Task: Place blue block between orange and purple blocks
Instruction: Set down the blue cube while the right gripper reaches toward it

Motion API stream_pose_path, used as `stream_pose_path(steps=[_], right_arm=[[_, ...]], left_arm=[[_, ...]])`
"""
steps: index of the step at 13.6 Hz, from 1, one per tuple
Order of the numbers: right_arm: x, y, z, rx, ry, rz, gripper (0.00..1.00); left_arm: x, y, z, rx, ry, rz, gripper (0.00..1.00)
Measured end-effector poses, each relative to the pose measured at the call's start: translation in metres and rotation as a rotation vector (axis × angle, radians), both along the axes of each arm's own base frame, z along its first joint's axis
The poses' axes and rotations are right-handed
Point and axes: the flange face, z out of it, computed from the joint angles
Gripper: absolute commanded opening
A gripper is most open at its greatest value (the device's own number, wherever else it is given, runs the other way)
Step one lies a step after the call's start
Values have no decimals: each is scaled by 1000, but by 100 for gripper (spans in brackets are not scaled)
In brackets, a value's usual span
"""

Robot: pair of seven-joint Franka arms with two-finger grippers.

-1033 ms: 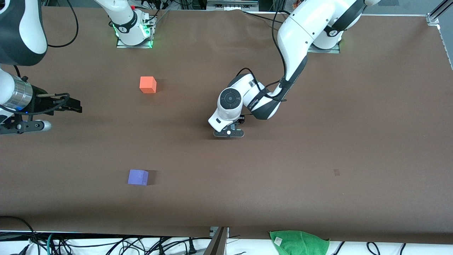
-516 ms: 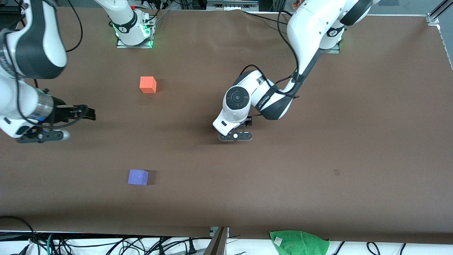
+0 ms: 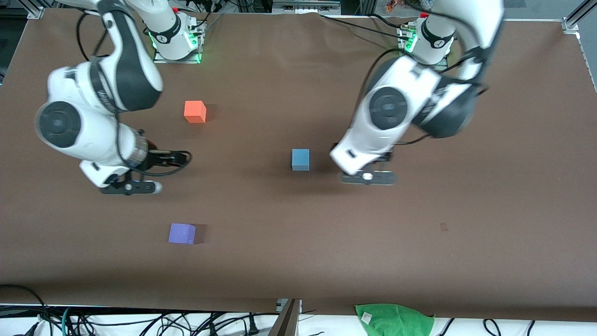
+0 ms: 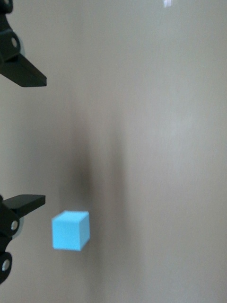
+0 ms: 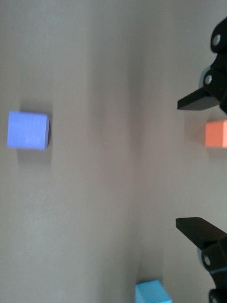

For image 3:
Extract blue foam block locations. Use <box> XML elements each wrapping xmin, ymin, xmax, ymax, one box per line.
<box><xmin>292</xmin><ymin>148</ymin><xmax>311</xmax><ymax>172</ymax></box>

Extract orange foam block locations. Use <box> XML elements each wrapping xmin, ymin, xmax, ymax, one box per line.
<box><xmin>184</xmin><ymin>100</ymin><xmax>207</xmax><ymax>124</ymax></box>

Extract purple foam block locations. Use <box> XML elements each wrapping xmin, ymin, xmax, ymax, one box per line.
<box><xmin>168</xmin><ymin>223</ymin><xmax>197</xmax><ymax>245</ymax></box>

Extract brown table cover sheet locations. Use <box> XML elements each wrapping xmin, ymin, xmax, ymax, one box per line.
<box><xmin>0</xmin><ymin>8</ymin><xmax>597</xmax><ymax>322</ymax></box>

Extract small white box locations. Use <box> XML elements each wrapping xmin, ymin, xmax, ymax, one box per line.
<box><xmin>276</xmin><ymin>298</ymin><xmax>303</xmax><ymax>314</ymax></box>

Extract grey equipment rack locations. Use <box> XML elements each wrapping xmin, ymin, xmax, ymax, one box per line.
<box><xmin>272</xmin><ymin>0</ymin><xmax>342</xmax><ymax>15</ymax></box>

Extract green towel cloth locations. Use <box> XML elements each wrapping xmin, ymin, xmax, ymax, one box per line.
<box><xmin>354</xmin><ymin>303</ymin><xmax>436</xmax><ymax>336</ymax></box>

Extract black right gripper cable loop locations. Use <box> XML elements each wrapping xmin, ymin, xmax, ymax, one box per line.
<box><xmin>139</xmin><ymin>150</ymin><xmax>192</xmax><ymax>177</ymax></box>

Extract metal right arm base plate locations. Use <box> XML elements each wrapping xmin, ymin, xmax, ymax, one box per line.
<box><xmin>153</xmin><ymin>21</ymin><xmax>202</xmax><ymax>64</ymax></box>

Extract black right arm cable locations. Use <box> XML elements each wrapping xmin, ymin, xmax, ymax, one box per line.
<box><xmin>76</xmin><ymin>11</ymin><xmax>111</xmax><ymax>62</ymax></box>

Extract grey metal post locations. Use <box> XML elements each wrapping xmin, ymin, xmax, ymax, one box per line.
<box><xmin>268</xmin><ymin>299</ymin><xmax>302</xmax><ymax>336</ymax></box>

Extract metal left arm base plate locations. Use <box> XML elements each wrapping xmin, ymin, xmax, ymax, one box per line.
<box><xmin>398</xmin><ymin>26</ymin><xmax>455</xmax><ymax>71</ymax></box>

